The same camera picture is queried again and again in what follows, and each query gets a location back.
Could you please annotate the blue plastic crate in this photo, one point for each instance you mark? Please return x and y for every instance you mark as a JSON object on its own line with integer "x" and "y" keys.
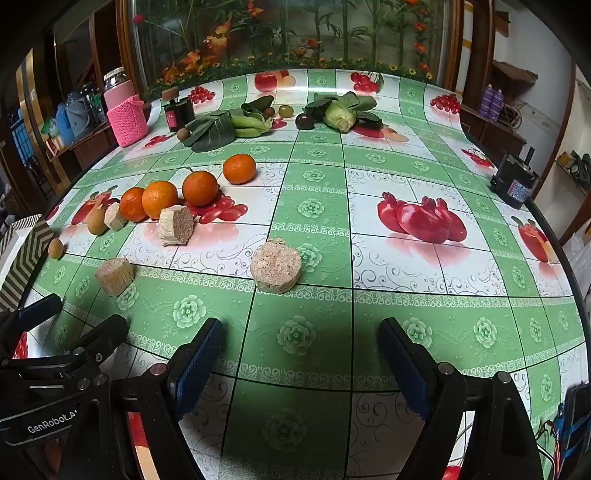
{"x": 21, "y": 136}

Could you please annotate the large-leaf bok choy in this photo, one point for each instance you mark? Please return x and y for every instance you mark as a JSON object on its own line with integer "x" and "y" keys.
{"x": 212, "y": 131}

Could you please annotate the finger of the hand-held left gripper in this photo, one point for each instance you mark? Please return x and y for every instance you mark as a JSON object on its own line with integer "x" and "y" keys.
{"x": 104, "y": 331}
{"x": 39, "y": 310}

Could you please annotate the blue plastic jug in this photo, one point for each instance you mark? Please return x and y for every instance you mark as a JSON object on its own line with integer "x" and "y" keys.
{"x": 64, "y": 122}

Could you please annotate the wooden cabinet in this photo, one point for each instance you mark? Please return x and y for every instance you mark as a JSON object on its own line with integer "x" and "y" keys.
{"x": 498, "y": 131}

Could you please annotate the brown oval fruit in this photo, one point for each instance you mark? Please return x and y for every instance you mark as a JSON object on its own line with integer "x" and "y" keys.
{"x": 97, "y": 221}

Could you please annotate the chevron striped box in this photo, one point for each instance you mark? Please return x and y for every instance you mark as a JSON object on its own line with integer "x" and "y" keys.
{"x": 23, "y": 267}

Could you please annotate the pale-stalk bok choy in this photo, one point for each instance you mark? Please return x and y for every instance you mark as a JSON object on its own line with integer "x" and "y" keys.
{"x": 340, "y": 115}

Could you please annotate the dark purple plum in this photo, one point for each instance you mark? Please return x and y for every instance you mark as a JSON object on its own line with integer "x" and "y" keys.
{"x": 304, "y": 121}

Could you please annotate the beige fibrous cylinder chunk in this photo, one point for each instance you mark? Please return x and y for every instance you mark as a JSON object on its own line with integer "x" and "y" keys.
{"x": 114, "y": 276}
{"x": 275, "y": 266}
{"x": 115, "y": 217}
{"x": 176, "y": 225}

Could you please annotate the orange mandarin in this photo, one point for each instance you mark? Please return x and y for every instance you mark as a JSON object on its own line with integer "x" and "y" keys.
{"x": 159, "y": 199}
{"x": 132, "y": 205}
{"x": 239, "y": 168}
{"x": 200, "y": 188}

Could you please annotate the dark jar with red label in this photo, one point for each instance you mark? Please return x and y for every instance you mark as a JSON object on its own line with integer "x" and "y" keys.
{"x": 179, "y": 113}

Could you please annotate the jar with pink crochet sleeve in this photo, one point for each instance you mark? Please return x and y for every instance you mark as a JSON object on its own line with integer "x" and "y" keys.
{"x": 125, "y": 117}

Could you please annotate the artificial flower display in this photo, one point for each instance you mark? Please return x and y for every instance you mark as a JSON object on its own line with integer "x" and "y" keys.
{"x": 295, "y": 32}

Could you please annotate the grey-blue kettle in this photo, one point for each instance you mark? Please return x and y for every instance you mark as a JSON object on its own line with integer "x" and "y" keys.
{"x": 78, "y": 105}

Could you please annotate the black electric motor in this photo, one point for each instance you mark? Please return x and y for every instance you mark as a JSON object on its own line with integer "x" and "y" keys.
{"x": 512, "y": 182}

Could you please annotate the green fruit print tablecloth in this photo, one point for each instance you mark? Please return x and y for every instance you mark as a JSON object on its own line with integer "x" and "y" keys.
{"x": 332, "y": 240}

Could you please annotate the green grape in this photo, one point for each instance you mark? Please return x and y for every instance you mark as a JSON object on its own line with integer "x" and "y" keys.
{"x": 286, "y": 110}

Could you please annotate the wooden sideboard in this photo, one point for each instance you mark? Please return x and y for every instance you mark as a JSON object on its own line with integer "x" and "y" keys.
{"x": 92, "y": 150}

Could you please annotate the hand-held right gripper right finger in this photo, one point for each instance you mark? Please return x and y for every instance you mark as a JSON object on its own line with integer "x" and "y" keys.
{"x": 406, "y": 369}

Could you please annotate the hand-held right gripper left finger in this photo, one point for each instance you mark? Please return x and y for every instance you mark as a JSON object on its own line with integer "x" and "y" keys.
{"x": 198, "y": 364}

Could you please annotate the purple bottle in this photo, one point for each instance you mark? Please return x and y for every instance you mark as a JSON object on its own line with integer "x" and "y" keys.
{"x": 488, "y": 99}
{"x": 498, "y": 101}

